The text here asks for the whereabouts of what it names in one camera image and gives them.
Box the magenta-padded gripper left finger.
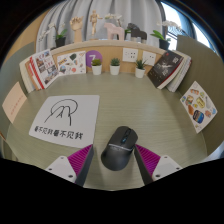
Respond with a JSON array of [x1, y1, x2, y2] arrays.
[[44, 143, 95, 188]]

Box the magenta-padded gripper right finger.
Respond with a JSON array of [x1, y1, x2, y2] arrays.
[[133, 143, 184, 186]]

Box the black computer mouse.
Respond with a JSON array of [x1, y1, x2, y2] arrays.
[[100, 125, 139, 172]]

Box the white mouse pad with drawing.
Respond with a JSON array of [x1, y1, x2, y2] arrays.
[[28, 94, 101, 149]]

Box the colourful food sticker sheet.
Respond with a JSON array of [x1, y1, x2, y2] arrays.
[[179, 80, 218, 134]]

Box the beige card with red text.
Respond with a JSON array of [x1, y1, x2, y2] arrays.
[[1, 81, 28, 125]]

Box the small succulent in white pot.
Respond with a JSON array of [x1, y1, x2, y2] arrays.
[[90, 58, 103, 76], [134, 59, 147, 79], [109, 57, 121, 76]]

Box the white books behind black book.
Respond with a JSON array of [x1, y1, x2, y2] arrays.
[[165, 53, 193, 93]]

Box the black hardcover book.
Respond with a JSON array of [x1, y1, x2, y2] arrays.
[[146, 49, 185, 90]]

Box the white sticker sheet card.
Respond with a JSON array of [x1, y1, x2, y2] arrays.
[[56, 50, 88, 77]]

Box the red and white magazine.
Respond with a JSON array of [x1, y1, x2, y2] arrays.
[[29, 48, 60, 90]]

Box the stack of white books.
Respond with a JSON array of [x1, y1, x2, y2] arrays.
[[18, 54, 36, 94]]

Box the white orchid in black pot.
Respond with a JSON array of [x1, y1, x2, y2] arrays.
[[37, 21, 69, 48], [149, 19, 183, 51]]

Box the beige wooden ledge with backboard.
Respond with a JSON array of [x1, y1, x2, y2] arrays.
[[49, 39, 179, 76]]

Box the dark wooden horse figure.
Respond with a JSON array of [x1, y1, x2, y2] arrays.
[[126, 22, 148, 44]]

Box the pink wooden horse figure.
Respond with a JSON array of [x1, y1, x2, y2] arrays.
[[103, 21, 126, 42]]

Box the wooden hand model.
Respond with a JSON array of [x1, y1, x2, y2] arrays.
[[69, 15, 85, 44]]

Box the wooden artist mannequin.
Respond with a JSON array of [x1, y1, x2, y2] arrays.
[[88, 9, 104, 40]]

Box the light grey curtain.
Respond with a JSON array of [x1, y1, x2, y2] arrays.
[[35, 0, 166, 53]]

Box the white orchid behind horse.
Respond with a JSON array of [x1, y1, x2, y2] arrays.
[[104, 13, 124, 27]]

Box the white wall socket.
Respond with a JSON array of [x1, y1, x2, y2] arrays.
[[122, 47, 139, 63]]

